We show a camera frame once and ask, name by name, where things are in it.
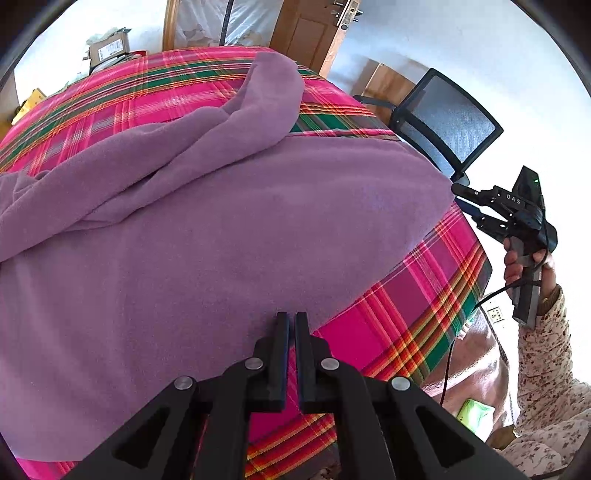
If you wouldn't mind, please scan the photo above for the purple fleece garment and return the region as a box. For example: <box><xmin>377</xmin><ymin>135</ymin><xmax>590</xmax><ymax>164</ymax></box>
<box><xmin>1</xmin><ymin>52</ymin><xmax>454</xmax><ymax>462</ymax></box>

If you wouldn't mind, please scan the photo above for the floral sleeve right forearm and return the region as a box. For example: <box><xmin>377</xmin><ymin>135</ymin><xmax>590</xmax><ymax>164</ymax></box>
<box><xmin>517</xmin><ymin>287</ymin><xmax>590</xmax><ymax>434</ymax></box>

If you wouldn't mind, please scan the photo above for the person's right hand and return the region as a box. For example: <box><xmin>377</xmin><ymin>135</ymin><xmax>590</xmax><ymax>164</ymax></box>
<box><xmin>503</xmin><ymin>237</ymin><xmax>559</xmax><ymax>301</ymax></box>

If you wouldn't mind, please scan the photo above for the green tissue pack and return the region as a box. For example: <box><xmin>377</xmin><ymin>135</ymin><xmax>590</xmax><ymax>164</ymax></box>
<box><xmin>456</xmin><ymin>399</ymin><xmax>495</xmax><ymax>441</ymax></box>

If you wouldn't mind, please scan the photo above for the black mesh office chair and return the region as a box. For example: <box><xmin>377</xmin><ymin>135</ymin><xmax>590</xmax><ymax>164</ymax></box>
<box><xmin>355</xmin><ymin>68</ymin><xmax>503</xmax><ymax>186</ymax></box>

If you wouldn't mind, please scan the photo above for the brown fuzzy blanket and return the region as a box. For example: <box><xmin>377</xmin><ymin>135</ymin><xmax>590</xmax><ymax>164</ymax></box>
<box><xmin>422</xmin><ymin>312</ymin><xmax>509</xmax><ymax>432</ymax></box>

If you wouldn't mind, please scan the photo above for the plastic covered door screen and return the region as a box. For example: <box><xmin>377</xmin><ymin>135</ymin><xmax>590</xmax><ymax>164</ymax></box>
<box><xmin>162</xmin><ymin>0</ymin><xmax>283</xmax><ymax>51</ymax></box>

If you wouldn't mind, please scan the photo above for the yellow box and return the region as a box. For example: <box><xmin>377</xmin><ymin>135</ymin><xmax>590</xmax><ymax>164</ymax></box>
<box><xmin>11</xmin><ymin>88</ymin><xmax>46</xmax><ymax>126</ymax></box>

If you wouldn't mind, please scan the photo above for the wooden board against wall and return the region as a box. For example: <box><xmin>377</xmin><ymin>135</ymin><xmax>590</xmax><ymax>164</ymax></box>
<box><xmin>356</xmin><ymin>60</ymin><xmax>415</xmax><ymax>105</ymax></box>

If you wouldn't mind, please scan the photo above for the wooden door with handle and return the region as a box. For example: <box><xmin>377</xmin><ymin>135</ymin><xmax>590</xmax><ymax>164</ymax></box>
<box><xmin>270</xmin><ymin>0</ymin><xmax>363</xmax><ymax>78</ymax></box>

